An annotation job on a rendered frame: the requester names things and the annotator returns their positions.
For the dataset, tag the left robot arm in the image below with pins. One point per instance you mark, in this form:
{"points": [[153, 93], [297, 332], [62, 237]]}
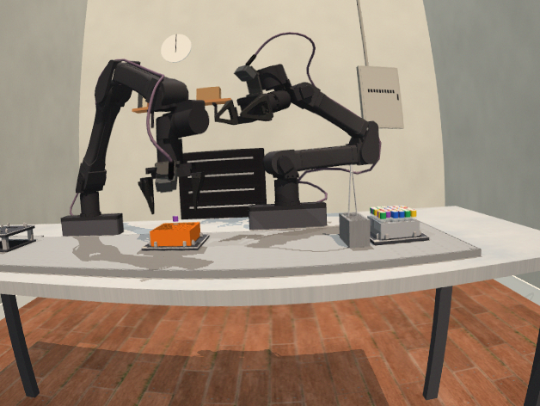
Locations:
{"points": [[280, 163]]}

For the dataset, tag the orange tube rack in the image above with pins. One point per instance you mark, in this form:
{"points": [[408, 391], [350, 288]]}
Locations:
{"points": [[175, 235]]}

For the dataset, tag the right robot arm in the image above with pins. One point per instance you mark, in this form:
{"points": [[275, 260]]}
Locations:
{"points": [[188, 118]]}

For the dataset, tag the grey rectangular holder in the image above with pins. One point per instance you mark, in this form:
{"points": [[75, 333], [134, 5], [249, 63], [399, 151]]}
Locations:
{"points": [[354, 234]]}

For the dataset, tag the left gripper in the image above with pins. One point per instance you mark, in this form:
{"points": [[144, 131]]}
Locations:
{"points": [[250, 109]]}

